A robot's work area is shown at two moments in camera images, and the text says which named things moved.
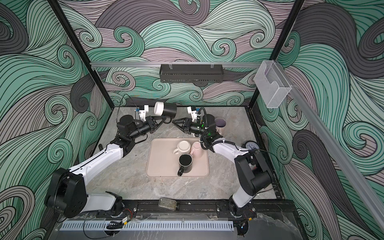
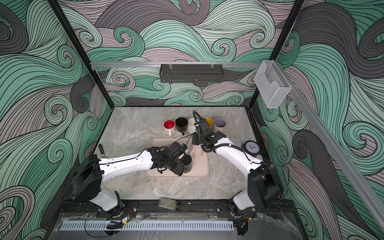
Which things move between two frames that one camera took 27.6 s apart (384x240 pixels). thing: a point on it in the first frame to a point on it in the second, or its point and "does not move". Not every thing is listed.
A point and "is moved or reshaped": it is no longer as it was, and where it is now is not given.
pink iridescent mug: (220, 123) does not move
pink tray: (162, 162) does not move
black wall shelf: (191, 73) does not move
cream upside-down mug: (183, 147) is moved or reshaped
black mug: (185, 163) does not move
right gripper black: (187, 128) to (194, 137)
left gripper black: (151, 124) to (180, 169)
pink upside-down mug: (197, 152) does not move
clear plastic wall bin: (272, 83) does not move
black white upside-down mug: (162, 108) is moved or reshaped
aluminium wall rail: (177, 64) does not move
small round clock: (251, 145) does not move
